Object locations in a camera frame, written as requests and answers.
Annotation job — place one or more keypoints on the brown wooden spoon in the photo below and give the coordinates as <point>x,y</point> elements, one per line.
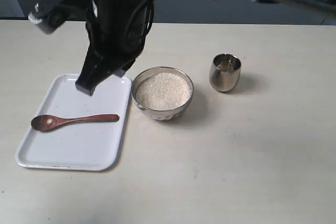
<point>45,123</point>

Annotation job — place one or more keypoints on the white rectangular tray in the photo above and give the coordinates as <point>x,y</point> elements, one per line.
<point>81,146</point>

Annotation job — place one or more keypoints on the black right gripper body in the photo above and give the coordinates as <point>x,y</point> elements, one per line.
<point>116,32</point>

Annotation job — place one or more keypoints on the steel bowl of rice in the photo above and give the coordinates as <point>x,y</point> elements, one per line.
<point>162,93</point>

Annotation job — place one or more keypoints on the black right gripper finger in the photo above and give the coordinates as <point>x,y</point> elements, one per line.
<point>120,72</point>
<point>91,73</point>

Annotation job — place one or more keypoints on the steel cup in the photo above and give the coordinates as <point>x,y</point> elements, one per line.
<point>225,72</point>

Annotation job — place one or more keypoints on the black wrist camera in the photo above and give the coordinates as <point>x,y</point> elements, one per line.
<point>48,15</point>

